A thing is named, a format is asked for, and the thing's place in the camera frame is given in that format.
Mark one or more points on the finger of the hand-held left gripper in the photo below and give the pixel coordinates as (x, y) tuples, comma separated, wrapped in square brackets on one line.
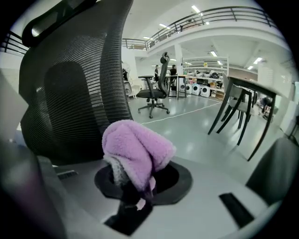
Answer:
[(11, 105)]

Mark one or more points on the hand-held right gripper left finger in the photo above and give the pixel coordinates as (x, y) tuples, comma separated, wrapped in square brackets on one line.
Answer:
[(79, 198)]

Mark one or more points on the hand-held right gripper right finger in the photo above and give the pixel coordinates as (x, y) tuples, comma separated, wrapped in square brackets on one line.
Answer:
[(205, 200)]

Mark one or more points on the black mesh office chair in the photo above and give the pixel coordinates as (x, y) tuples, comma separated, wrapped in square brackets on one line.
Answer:
[(77, 81)]

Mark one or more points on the purple cloth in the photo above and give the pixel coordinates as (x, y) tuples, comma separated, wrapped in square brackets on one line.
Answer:
[(133, 144)]

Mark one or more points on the grey chair with black legs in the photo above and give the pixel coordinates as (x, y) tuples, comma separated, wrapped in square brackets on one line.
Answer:
[(243, 106)]

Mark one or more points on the black balcony railing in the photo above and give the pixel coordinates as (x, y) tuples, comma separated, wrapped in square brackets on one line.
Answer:
[(210, 15), (14, 44)]

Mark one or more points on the row of white round appliances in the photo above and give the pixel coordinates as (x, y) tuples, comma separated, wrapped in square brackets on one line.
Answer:
[(196, 89)]

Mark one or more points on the grey pod on black stand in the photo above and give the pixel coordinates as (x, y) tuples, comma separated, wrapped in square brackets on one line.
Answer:
[(128, 88)]

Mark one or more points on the white vanity table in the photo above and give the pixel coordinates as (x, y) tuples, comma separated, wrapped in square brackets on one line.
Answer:
[(136, 88)]

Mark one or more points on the wooden storage shelf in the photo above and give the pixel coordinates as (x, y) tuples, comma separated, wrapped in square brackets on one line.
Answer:
[(205, 61)]

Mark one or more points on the ceiling light strip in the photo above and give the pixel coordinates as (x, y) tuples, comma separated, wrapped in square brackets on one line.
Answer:
[(213, 53), (165, 26), (195, 9), (257, 60)]

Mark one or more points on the black frame wooden table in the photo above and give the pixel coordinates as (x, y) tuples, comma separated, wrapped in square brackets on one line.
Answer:
[(178, 77)]

